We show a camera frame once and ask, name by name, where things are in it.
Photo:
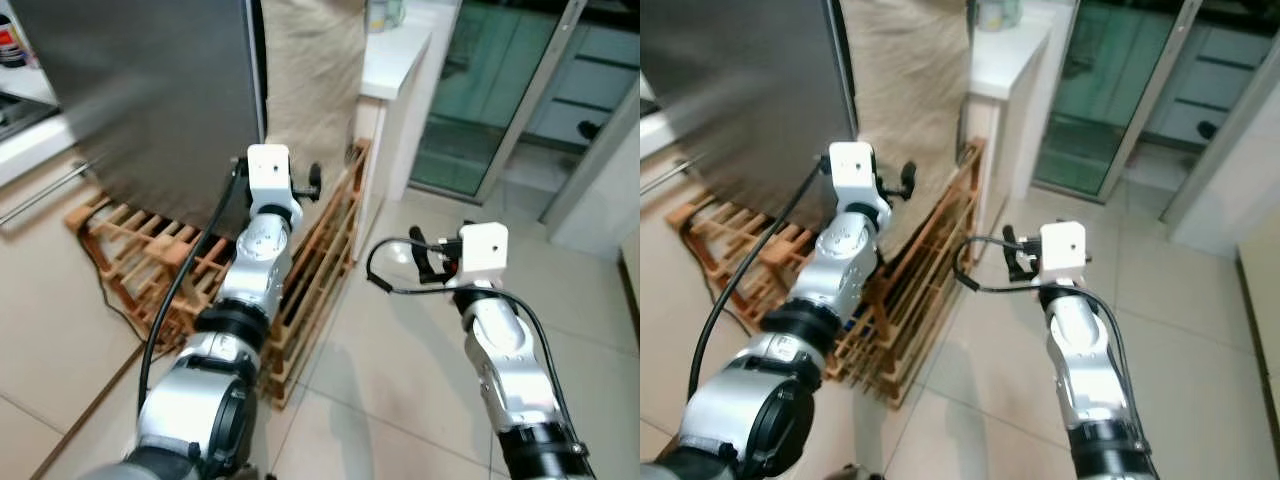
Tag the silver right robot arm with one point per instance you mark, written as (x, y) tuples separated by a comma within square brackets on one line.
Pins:
[(510, 370), (1085, 370)]

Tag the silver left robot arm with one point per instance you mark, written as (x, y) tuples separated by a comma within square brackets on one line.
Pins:
[(245, 270), (830, 270)]

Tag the stainless steel fridge door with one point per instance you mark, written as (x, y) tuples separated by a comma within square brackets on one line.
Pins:
[(760, 90), (150, 100)]

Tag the wooden wine rack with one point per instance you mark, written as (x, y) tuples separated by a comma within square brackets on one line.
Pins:
[(920, 290), (320, 270)]

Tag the beige hanging cloth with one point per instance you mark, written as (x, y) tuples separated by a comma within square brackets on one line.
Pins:
[(310, 80), (910, 80)]

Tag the white counter cabinet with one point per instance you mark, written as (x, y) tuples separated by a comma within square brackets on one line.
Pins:
[(400, 60), (1010, 60)]

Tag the glass sliding door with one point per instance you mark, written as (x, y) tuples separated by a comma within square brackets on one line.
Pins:
[(480, 90), (1100, 90)]

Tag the small clear jar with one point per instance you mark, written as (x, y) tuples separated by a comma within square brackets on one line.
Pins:
[(993, 12), (380, 12)]

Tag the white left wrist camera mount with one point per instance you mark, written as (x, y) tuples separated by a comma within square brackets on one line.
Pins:
[(268, 170), (852, 168)]

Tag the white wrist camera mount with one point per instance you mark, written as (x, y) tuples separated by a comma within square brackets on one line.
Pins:
[(485, 248), (1062, 250), (268, 170), (852, 168)]

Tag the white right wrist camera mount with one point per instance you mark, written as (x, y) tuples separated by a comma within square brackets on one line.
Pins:
[(485, 248), (1062, 250)]

